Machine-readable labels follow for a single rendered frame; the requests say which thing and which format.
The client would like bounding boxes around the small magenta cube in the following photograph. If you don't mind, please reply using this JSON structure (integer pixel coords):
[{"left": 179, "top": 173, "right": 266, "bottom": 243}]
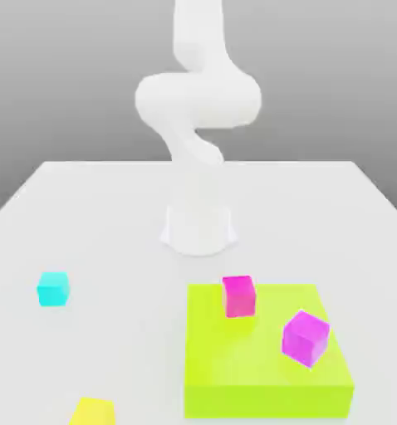
[{"left": 222, "top": 275, "right": 257, "bottom": 319}]

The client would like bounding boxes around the small cyan cube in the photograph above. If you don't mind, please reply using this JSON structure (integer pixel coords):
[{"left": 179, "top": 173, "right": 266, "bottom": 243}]
[{"left": 36, "top": 271, "right": 71, "bottom": 308}]

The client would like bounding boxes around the small violet cube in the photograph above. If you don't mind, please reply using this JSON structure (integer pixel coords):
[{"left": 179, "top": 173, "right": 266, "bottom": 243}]
[{"left": 281, "top": 310, "right": 331, "bottom": 369}]

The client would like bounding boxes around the small yellow cube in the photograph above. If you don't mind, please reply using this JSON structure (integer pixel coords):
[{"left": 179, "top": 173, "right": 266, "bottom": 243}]
[{"left": 68, "top": 397, "right": 116, "bottom": 425}]

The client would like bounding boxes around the large lime green box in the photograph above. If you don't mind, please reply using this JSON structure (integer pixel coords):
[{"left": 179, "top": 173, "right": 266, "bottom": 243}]
[{"left": 184, "top": 282, "right": 355, "bottom": 420}]

